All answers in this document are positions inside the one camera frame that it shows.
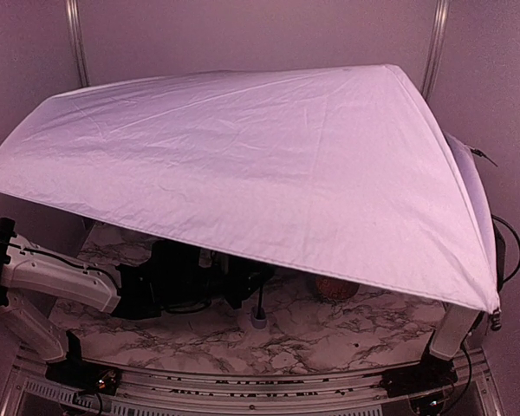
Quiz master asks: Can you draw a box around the lilac folding umbrella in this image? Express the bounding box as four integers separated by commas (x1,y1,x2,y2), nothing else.
0,65,500,313

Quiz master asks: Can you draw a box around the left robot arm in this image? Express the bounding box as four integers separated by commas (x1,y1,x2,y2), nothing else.
0,218,275,395

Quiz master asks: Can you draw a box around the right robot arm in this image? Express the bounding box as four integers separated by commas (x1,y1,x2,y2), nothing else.
419,214,520,386

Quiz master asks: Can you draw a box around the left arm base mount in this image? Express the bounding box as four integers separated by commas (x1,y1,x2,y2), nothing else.
45,361,122,395

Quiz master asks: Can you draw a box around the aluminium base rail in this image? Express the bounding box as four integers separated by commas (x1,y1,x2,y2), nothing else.
0,346,504,415

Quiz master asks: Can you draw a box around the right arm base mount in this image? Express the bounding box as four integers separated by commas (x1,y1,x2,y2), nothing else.
379,363,458,398

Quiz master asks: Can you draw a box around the left aluminium frame post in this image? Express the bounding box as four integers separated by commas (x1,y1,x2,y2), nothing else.
66,0,90,88

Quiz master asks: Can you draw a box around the aluminium frame post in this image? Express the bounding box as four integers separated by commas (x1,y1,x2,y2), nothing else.
66,0,90,88
421,0,451,102

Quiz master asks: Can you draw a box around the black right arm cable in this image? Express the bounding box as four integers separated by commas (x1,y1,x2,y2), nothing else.
491,214,520,285

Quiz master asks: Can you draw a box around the right aluminium frame post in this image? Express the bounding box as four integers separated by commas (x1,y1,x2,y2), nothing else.
421,0,451,102

